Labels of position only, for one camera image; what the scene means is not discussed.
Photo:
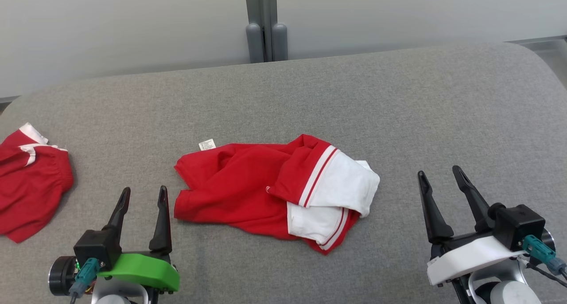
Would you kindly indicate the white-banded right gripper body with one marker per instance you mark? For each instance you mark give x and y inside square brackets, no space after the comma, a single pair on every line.
[469,259]

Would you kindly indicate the grey partition post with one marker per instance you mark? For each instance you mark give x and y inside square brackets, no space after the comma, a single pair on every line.
[280,42]
[254,42]

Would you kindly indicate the red shorts with white trim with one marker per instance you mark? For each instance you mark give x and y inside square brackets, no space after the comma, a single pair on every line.
[31,184]

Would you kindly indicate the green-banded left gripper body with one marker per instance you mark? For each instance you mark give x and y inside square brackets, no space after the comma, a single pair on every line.
[141,270]

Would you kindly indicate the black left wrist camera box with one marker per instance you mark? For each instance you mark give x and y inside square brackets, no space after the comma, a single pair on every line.
[98,246]

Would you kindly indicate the red and white t-shirt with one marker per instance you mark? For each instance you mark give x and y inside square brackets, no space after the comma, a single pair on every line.
[239,189]

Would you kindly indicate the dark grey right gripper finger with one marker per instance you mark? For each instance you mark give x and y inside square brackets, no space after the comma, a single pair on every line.
[478,206]
[434,215]

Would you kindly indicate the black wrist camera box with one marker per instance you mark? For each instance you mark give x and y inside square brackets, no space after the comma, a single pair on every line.
[518,224]
[98,246]

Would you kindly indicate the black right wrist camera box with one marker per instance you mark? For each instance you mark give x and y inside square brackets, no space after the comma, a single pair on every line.
[518,224]

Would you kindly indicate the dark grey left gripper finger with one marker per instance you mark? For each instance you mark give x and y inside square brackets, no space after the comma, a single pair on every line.
[162,224]
[118,215]

